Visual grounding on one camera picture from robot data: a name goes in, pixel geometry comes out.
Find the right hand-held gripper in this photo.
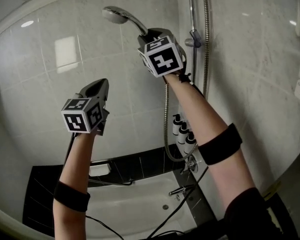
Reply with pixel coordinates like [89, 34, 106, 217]
[137, 28, 188, 78]

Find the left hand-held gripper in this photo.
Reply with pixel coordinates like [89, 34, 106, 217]
[60, 78, 111, 137]

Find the small grey metal part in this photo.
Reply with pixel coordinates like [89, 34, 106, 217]
[101, 5, 151, 36]

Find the person's left forearm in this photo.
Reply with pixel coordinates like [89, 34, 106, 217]
[52, 132, 96, 240]

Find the person's right forearm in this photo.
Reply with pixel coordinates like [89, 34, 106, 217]
[163, 72, 256, 202]

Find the thin dark wrist tie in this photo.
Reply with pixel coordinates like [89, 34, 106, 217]
[177, 72, 192, 84]

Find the white soap dish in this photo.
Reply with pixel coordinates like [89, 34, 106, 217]
[88, 163, 112, 177]

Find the white pump bottle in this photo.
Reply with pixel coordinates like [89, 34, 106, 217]
[177, 121, 190, 145]
[183, 131, 198, 155]
[171, 113, 182, 137]

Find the chrome grab bar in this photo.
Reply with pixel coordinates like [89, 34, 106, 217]
[87, 178, 134, 187]

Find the black elastic armband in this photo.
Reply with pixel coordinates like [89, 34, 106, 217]
[53, 180, 91, 213]
[197, 122, 243, 166]

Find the chrome shower mixer valve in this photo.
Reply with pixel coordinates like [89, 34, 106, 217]
[184, 156, 199, 173]

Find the white bathtub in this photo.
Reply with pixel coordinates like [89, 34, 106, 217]
[86, 170, 200, 240]

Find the chrome bathtub spout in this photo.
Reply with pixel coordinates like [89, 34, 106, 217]
[168, 183, 195, 196]

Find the person's dark jacket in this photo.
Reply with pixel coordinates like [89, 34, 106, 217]
[223, 186, 300, 240]

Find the shower hose holder bracket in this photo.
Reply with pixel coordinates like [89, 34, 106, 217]
[184, 29, 203, 47]

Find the chrome shower slide rail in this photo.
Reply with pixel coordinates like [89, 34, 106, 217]
[186, 0, 199, 85]

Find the metal shower hose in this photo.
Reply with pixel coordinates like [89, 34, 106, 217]
[163, 0, 211, 163]

